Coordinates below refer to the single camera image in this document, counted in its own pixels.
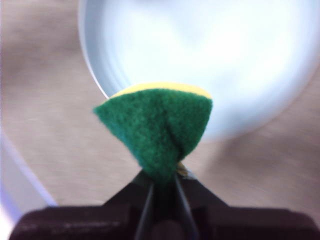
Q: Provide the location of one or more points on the blue round plate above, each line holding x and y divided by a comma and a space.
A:
200, 50

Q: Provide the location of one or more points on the yellow sponge with green pad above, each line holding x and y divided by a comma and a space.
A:
155, 130

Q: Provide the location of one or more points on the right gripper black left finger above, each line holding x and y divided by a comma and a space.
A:
87, 222

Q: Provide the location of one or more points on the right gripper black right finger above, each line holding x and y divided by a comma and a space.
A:
237, 222

